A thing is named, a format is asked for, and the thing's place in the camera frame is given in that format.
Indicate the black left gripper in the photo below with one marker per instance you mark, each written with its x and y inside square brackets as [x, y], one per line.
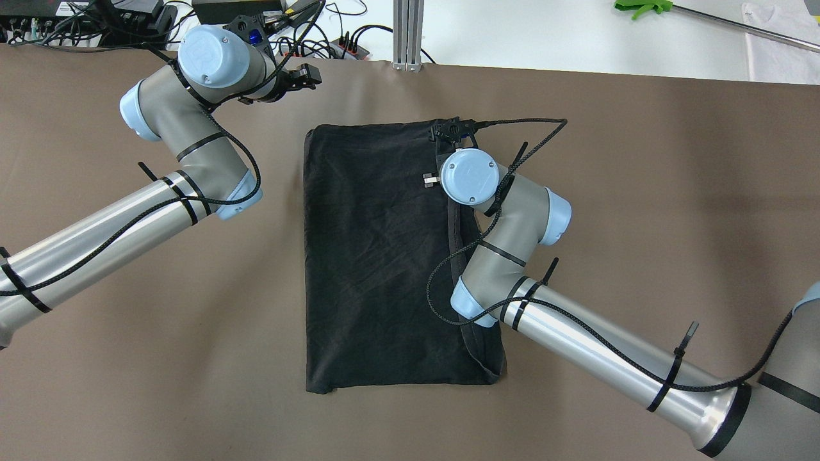
[303, 76]

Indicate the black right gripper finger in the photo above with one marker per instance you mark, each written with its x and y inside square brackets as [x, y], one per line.
[430, 180]

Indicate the black printed t-shirt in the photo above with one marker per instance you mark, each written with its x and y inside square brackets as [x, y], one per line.
[381, 266]

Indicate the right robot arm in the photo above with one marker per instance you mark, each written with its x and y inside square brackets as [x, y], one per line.
[658, 238]

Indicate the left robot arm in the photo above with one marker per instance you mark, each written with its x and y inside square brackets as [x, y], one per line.
[216, 175]

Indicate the black power adapter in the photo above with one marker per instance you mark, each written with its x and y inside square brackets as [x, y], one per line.
[223, 12]

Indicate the black mini computer box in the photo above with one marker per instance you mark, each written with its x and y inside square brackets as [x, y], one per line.
[106, 24]

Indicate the green clamp tool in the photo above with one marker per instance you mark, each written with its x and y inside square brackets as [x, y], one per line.
[638, 8]

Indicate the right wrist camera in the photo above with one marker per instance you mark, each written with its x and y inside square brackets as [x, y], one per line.
[450, 134]

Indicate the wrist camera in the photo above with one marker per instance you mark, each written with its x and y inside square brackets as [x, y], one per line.
[252, 30]
[450, 134]

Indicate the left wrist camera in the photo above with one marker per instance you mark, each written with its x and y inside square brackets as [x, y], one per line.
[252, 30]

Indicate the aluminium frame post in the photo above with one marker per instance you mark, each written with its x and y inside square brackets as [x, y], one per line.
[407, 35]

